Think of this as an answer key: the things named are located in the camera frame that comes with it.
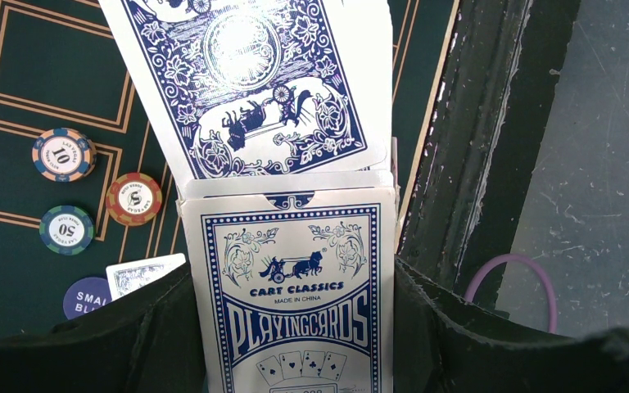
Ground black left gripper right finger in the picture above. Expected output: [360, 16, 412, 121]
[393, 260, 629, 392]

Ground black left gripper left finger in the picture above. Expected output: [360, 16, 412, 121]
[0, 264, 206, 392]

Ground green chips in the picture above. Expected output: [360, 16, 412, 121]
[38, 205, 95, 255]

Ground red chips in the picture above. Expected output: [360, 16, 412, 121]
[105, 172, 163, 226]

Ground blue playing card deck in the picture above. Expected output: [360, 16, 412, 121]
[178, 170, 396, 392]

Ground blue backed playing card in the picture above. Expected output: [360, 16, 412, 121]
[101, 1, 391, 185]

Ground blue round blind button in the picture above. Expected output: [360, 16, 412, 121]
[62, 277, 112, 320]

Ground dark green poker mat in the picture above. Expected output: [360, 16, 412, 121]
[0, 1, 452, 338]

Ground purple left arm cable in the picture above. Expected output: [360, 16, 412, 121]
[464, 253, 559, 335]

